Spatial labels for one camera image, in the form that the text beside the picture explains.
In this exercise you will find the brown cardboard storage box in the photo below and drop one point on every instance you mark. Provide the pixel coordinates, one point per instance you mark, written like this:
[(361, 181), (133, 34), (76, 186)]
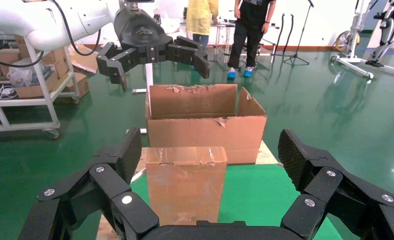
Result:
[(52, 56), (79, 84), (34, 90), (5, 56)]

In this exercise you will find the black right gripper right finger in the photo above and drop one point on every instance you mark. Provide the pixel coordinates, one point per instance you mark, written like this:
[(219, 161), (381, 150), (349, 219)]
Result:
[(342, 198)]

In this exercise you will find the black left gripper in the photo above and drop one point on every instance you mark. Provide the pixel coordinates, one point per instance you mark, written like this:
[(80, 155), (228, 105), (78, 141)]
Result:
[(140, 33)]

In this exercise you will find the person in yellow coat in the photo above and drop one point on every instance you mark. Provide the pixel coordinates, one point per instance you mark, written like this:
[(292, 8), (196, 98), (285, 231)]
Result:
[(200, 16)]

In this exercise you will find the person in black clothes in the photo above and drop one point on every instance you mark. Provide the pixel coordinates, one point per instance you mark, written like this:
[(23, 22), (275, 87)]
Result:
[(246, 33)]

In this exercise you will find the white metal floor frame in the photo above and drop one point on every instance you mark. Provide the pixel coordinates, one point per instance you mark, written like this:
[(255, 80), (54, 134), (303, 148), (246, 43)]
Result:
[(354, 59)]

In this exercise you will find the flat leaning cardboard sheet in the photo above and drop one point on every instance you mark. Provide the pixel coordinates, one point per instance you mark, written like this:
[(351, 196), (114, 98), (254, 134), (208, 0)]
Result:
[(84, 61)]

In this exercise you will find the black tripod stand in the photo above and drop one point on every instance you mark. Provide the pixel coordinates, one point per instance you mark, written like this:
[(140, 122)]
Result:
[(301, 36)]

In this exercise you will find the yellow wheel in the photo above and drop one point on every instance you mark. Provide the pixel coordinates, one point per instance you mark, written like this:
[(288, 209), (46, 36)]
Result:
[(340, 41)]

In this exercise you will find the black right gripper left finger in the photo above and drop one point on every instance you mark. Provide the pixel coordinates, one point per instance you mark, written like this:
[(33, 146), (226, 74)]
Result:
[(94, 195)]

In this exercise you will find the large open cardboard carton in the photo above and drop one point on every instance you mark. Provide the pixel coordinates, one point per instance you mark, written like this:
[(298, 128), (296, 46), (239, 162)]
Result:
[(200, 139)]

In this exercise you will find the black curved pole stand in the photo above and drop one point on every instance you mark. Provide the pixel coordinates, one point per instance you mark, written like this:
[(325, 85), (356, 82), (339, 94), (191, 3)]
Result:
[(279, 30), (291, 30)]

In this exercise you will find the black white leg device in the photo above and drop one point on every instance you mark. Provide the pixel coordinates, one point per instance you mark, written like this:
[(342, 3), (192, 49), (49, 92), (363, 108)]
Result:
[(387, 30)]

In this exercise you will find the white metal floor stand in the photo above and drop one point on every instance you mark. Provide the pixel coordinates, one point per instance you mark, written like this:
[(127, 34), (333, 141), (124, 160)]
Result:
[(149, 76)]

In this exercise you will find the small taped cardboard box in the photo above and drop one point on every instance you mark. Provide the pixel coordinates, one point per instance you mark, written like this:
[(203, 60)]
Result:
[(183, 185)]

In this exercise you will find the clear plastic bag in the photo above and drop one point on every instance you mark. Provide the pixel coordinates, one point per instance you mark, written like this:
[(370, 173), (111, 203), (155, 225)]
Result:
[(21, 74)]

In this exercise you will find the white metal shelf cart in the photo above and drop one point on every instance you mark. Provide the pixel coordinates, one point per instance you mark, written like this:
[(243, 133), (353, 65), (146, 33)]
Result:
[(48, 89)]

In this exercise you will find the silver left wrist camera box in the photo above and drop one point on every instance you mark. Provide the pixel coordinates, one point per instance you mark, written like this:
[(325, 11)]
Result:
[(139, 3)]

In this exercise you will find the green table cloth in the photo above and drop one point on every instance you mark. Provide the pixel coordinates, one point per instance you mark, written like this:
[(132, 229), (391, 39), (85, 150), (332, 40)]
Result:
[(249, 198)]

